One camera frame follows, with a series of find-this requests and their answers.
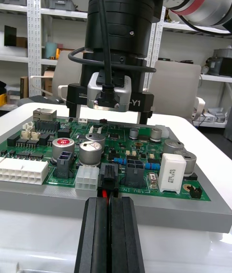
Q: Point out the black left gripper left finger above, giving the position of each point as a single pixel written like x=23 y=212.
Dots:
x=94 y=241

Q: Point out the pale grey chair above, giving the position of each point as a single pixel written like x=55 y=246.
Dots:
x=66 y=72
x=176 y=84

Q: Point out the silver and black right arm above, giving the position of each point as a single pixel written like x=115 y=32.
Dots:
x=125 y=11

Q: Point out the white metal storage shelf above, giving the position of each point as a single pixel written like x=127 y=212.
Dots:
x=33 y=23
x=212 y=35

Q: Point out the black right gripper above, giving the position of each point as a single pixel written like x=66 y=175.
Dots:
x=75 y=95

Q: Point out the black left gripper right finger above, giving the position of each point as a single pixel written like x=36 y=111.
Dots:
x=125 y=241

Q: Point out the green circuit board grey frame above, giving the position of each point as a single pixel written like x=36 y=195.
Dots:
x=72 y=202

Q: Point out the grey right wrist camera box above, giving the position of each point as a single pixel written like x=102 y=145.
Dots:
x=96 y=86

